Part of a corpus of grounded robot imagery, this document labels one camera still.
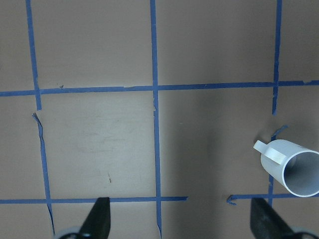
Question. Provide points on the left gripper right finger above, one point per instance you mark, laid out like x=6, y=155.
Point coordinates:
x=265, y=223

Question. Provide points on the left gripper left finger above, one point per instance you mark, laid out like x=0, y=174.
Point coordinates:
x=97, y=225

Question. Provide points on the white mug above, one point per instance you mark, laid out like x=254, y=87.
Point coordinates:
x=293, y=166

